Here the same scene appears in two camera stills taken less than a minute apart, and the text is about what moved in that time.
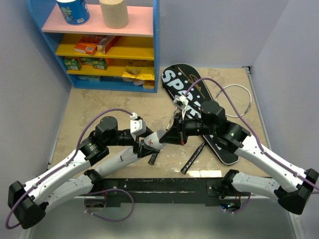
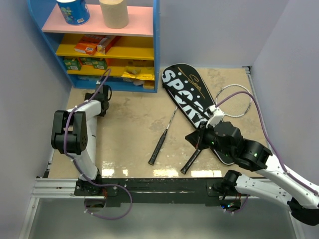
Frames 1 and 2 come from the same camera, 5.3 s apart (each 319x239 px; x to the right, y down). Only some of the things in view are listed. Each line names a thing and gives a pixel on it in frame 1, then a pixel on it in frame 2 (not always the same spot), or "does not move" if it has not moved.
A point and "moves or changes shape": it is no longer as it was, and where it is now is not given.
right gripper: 174,135 → 196,138
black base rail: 187,191 does not move
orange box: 88,44 does not move
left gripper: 142,151 → 102,114
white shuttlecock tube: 116,163 moves or changes shape
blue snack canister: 76,12 does not move
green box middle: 87,60 does not move
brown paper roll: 115,12 does not move
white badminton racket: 242,98 does not move
